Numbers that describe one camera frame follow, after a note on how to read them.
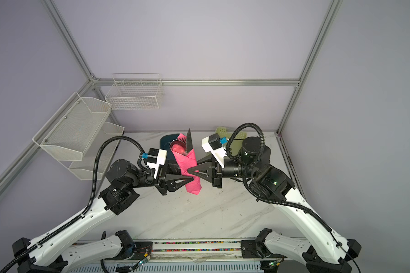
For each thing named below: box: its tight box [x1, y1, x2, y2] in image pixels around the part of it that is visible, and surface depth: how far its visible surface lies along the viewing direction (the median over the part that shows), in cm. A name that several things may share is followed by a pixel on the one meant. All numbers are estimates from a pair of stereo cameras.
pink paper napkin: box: [170, 133, 203, 196], surface depth 48 cm
